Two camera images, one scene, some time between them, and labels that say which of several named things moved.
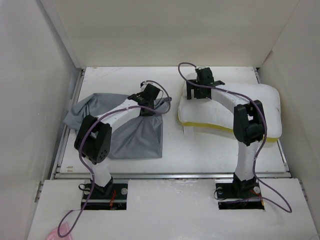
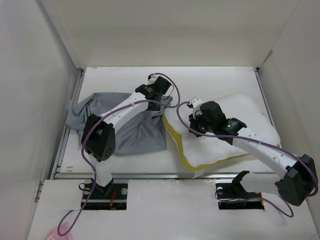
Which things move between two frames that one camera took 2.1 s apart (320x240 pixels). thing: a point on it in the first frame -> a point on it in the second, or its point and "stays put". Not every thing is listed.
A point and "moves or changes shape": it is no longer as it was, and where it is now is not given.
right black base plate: (242, 195) stays put
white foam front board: (173, 209) stays put
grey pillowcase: (141, 138) moves or changes shape
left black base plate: (112, 196) stays put
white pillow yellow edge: (208, 113) -> (206, 149)
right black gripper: (190, 85) -> (193, 121)
